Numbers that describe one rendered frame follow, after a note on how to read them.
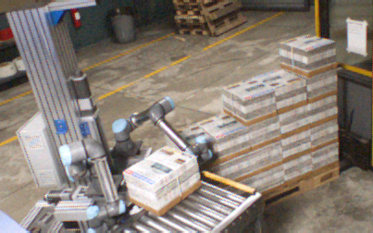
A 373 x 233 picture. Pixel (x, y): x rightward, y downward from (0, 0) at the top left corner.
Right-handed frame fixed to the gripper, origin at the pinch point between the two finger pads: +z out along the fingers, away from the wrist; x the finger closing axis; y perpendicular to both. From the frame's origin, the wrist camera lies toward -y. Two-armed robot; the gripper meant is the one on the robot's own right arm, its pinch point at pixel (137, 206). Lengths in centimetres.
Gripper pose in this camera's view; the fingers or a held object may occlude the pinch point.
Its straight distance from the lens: 281.6
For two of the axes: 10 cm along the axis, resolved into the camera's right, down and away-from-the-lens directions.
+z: 6.9, -4.1, 6.0
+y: -1.7, -8.9, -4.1
